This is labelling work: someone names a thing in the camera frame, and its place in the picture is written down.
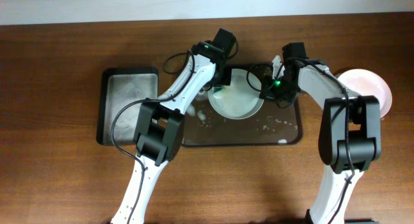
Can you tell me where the pale blue plate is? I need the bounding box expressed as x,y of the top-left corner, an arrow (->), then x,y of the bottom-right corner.
208,69 -> 264,120

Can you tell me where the green yellow sponge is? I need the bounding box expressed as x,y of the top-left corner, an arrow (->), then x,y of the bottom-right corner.
213,86 -> 224,93

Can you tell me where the pinkish white plate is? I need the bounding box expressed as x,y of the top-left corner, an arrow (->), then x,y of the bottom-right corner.
337,69 -> 390,100

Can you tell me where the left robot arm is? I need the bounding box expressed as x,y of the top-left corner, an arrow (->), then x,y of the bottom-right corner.
111,28 -> 239,223

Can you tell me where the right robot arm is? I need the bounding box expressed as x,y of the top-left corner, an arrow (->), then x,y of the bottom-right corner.
260,42 -> 381,224

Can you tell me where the dark brown plate tray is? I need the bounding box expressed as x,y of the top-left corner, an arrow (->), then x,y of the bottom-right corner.
180,62 -> 304,148

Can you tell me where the black soapy sponge tray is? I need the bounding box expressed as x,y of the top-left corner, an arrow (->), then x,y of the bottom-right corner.
96,67 -> 158,146

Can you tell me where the left black cable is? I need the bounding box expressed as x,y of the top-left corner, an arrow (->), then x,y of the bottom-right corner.
110,39 -> 239,224

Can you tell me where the black cable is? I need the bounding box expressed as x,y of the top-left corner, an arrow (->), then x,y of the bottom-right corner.
110,39 -> 239,224
246,57 -> 356,224

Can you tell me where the right black cable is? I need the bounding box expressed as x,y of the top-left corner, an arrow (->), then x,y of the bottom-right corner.
246,57 -> 356,224

